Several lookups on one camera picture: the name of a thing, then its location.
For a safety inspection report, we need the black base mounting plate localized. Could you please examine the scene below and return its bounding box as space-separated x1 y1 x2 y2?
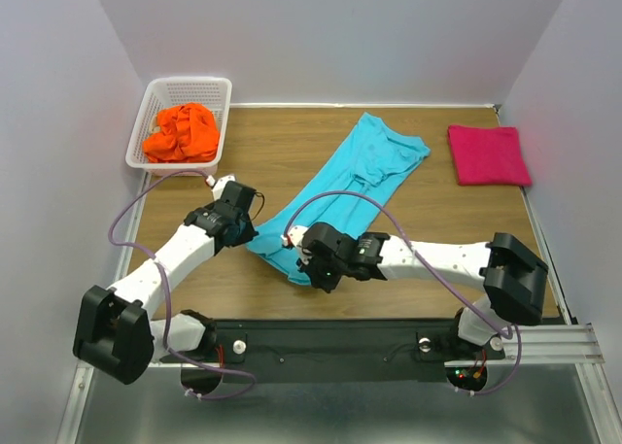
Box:
188 319 505 384

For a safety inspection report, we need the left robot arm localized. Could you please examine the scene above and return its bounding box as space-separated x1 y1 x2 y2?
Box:
73 176 258 385

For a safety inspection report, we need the cyan blue t-shirt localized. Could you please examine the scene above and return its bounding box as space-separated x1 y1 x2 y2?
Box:
247 113 431 286

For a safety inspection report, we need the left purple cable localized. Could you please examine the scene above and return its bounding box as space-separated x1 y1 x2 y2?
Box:
107 170 258 400

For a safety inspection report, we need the orange t-shirt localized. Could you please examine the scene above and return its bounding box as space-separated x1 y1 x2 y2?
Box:
142 103 220 163

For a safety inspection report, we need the white plastic laundry basket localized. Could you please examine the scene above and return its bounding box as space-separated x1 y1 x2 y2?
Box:
125 76 232 176

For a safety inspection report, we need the folded magenta t-shirt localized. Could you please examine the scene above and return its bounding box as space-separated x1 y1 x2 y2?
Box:
447 124 533 187

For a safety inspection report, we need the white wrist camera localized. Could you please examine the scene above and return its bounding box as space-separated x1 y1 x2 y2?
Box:
285 225 311 259
209 174 236 200

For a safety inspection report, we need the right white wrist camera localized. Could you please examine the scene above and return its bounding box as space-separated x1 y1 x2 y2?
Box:
285 225 311 259

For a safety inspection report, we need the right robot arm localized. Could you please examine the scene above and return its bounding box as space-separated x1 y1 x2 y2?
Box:
284 222 548 357

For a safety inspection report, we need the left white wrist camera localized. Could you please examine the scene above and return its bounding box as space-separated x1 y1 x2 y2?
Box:
209 174 236 200

